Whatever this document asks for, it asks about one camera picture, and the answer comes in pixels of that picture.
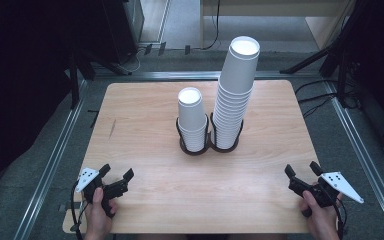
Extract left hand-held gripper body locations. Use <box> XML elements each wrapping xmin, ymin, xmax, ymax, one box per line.
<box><xmin>75</xmin><ymin>167</ymin><xmax>129</xmax><ymax>219</ymax></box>

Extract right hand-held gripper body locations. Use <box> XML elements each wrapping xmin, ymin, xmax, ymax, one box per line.
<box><xmin>287</xmin><ymin>171</ymin><xmax>365</xmax><ymax>218</ymax></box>

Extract black double cup holder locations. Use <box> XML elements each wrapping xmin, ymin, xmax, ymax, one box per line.
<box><xmin>175</xmin><ymin>113</ymin><xmax>245</xmax><ymax>157</ymax></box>

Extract tall stack of white cups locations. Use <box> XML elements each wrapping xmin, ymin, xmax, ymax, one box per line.
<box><xmin>212</xmin><ymin>35</ymin><xmax>261</xmax><ymax>150</ymax></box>

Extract person's left hand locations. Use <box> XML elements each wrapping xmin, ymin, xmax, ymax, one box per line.
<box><xmin>85</xmin><ymin>187</ymin><xmax>119</xmax><ymax>235</ymax></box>

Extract person's right hand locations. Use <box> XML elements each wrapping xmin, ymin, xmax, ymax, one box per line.
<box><xmin>299</xmin><ymin>181</ymin><xmax>344</xmax><ymax>235</ymax></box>

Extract short stack of white cups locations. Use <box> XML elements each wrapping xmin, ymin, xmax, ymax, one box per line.
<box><xmin>177</xmin><ymin>86</ymin><xmax>209</xmax><ymax>153</ymax></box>

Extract black tripod stand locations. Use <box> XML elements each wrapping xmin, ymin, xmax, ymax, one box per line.
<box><xmin>66</xmin><ymin>48</ymin><xmax>134</xmax><ymax>111</ymax></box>
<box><xmin>279</xmin><ymin>0</ymin><xmax>384</xmax><ymax>109</ymax></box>

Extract light wooden desk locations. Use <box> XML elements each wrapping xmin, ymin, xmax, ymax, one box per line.
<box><xmin>199</xmin><ymin>0</ymin><xmax>356</xmax><ymax>50</ymax></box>

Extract black cabinet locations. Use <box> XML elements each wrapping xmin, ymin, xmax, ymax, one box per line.
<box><xmin>101</xmin><ymin>0</ymin><xmax>145</xmax><ymax>65</ymax></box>

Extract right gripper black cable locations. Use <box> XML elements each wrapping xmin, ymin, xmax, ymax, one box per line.
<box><xmin>332</xmin><ymin>198</ymin><xmax>348</xmax><ymax>240</ymax></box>

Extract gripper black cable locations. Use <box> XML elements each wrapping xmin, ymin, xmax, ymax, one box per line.
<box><xmin>332</xmin><ymin>198</ymin><xmax>348</xmax><ymax>240</ymax></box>
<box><xmin>69</xmin><ymin>181</ymin><xmax>92</xmax><ymax>240</ymax></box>

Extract metal floor rail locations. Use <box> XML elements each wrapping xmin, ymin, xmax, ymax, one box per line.
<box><xmin>324</xmin><ymin>80</ymin><xmax>384</xmax><ymax>240</ymax></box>
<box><xmin>12</xmin><ymin>79</ymin><xmax>88</xmax><ymax>240</ymax></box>

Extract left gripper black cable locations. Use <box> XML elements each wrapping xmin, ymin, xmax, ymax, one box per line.
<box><xmin>69</xmin><ymin>181</ymin><xmax>92</xmax><ymax>240</ymax></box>

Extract grey table bracket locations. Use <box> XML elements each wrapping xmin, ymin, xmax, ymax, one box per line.
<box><xmin>58</xmin><ymin>201</ymin><xmax>81</xmax><ymax>212</ymax></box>

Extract black floor cable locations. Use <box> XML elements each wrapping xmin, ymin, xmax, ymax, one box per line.
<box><xmin>294</xmin><ymin>78</ymin><xmax>340</xmax><ymax>97</ymax></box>
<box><xmin>298</xmin><ymin>93</ymin><xmax>337</xmax><ymax>120</ymax></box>

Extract white floor cable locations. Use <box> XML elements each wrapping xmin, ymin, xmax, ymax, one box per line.
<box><xmin>121</xmin><ymin>46</ymin><xmax>148</xmax><ymax>74</ymax></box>

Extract black hanging cable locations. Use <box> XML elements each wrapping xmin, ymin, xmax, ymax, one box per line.
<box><xmin>200</xmin><ymin>0</ymin><xmax>222</xmax><ymax>52</ymax></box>

